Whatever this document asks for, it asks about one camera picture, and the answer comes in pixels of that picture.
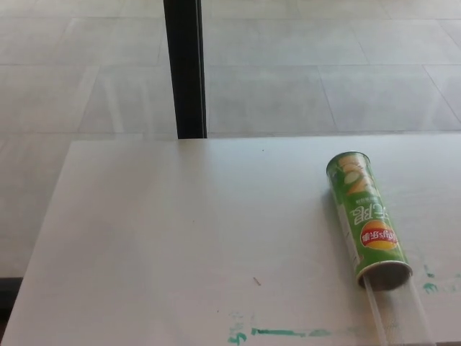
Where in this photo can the green Lay's chips can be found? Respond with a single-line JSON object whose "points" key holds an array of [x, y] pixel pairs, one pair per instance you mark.
{"points": [[363, 202]]}

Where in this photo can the clear plastic chips tray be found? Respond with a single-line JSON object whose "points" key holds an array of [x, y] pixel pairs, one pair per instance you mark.
{"points": [[396, 313]]}

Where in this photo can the black vertical window frame post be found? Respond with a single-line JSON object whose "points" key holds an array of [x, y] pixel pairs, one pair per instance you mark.
{"points": [[184, 68]]}

